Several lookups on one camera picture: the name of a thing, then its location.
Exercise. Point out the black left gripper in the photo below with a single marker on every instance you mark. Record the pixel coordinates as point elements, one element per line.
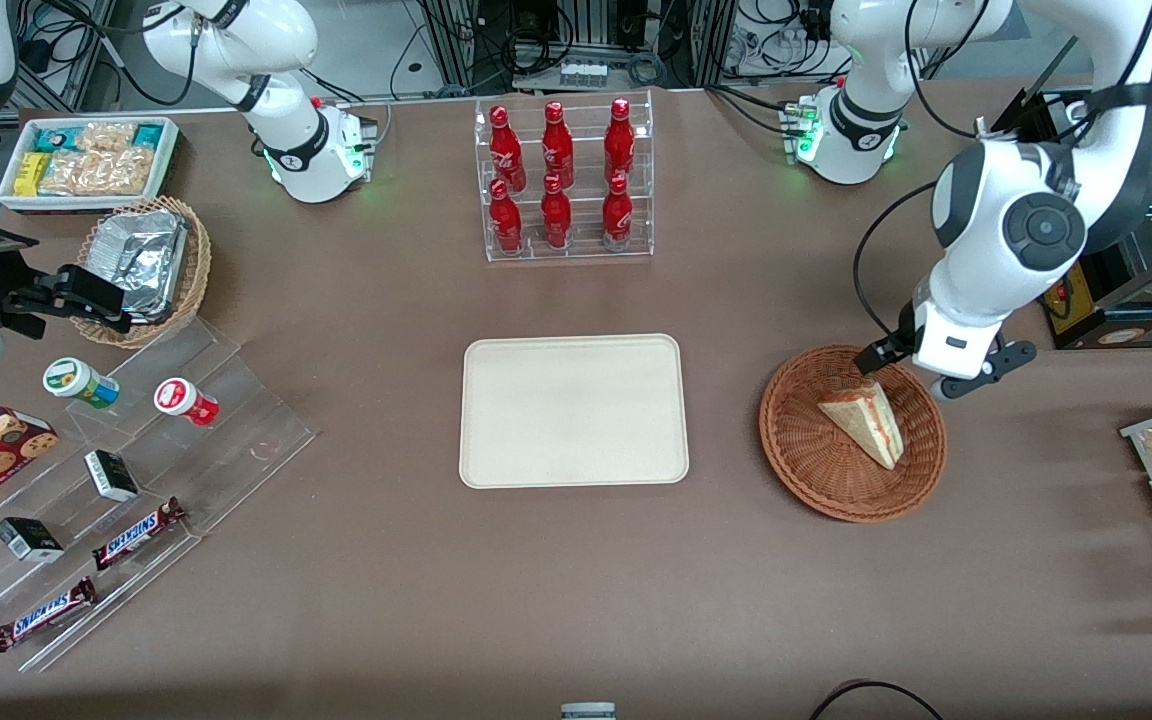
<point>897,343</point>

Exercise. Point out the triangle sandwich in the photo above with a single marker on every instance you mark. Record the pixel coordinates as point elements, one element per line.
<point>866,425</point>

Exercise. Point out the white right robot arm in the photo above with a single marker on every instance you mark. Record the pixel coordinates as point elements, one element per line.
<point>286,150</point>

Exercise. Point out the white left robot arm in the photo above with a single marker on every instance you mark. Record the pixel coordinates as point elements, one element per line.
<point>996,200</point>

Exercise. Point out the light tan wicker basket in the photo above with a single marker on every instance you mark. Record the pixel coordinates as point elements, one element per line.
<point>198,270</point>

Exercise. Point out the brown round wicker basket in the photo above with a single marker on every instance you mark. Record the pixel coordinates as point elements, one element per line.
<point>806,450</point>

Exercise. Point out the beige rectangular tray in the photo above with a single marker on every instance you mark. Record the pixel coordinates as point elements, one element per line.
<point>566,410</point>

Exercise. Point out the silver foil container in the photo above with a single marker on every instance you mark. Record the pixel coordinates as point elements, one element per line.
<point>136,260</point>

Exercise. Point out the green lid white cup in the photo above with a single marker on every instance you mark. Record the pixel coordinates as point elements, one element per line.
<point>76,380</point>

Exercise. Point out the red lid white cup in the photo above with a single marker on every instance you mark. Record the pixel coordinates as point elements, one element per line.
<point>181,398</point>

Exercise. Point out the large clear cracker bag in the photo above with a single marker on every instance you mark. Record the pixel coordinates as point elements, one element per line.
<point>96,172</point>

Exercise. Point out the white plastic snack bin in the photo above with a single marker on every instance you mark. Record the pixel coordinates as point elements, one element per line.
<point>6,190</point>

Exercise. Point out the yellow snack packet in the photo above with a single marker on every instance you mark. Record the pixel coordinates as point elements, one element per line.
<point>30,174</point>

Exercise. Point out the small black box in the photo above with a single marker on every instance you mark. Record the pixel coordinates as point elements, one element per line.
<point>28,538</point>
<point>111,475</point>

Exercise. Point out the small clear cracker bag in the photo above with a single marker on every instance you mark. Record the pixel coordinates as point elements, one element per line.
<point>106,135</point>

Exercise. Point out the small teal snack packet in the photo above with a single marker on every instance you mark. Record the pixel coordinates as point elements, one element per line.
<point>148,136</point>

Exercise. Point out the clear acrylic stepped display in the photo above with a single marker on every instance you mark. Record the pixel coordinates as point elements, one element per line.
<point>236,440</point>

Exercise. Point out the brown Snickers bar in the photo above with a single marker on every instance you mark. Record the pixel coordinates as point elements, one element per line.
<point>136,535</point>
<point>44,615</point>

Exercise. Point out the red soda bottle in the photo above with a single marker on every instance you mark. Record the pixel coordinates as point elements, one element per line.
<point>617,215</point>
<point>505,150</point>
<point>557,145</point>
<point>506,220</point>
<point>619,140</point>
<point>556,215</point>

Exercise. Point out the clear acrylic bottle rack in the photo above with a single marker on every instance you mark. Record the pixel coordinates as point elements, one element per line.
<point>581,245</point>

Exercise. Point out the white power strip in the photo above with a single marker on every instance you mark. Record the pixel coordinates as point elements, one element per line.
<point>771,50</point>

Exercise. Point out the grey power strip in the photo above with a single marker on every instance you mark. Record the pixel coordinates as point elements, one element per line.
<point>583,73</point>

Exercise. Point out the small grey device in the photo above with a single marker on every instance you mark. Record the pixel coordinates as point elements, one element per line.
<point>588,712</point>

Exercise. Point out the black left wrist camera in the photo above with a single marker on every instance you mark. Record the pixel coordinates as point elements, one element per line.
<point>899,348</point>

